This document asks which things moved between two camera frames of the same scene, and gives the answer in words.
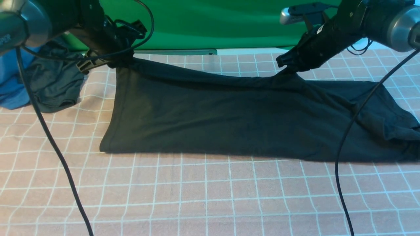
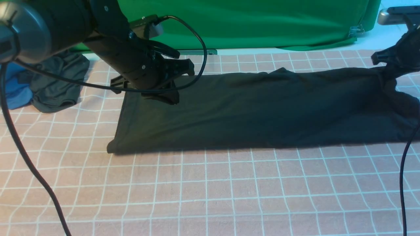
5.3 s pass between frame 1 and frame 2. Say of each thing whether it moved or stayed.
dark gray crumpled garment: stayed
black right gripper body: moved
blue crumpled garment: stayed
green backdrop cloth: stayed
